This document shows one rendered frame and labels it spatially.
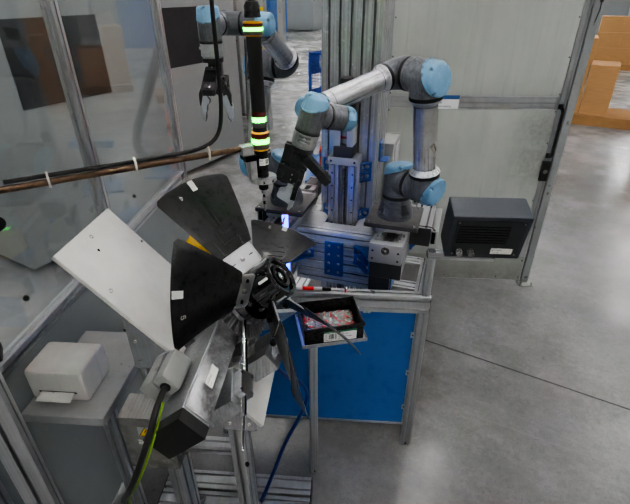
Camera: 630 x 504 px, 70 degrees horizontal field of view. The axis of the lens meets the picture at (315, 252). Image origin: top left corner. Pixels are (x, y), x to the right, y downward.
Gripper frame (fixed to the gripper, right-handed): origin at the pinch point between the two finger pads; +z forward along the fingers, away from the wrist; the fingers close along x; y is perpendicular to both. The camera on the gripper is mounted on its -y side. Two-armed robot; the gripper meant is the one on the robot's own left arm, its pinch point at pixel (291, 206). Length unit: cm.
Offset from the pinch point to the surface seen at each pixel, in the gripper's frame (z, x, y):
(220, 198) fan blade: -4.6, 19.2, 18.9
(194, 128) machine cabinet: 117, -374, 136
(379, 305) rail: 34, -13, -44
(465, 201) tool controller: -15, -15, -56
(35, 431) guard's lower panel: 77, 46, 53
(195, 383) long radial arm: 18, 63, 8
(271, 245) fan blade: 9.7, 10.5, 2.0
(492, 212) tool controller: -16, -10, -64
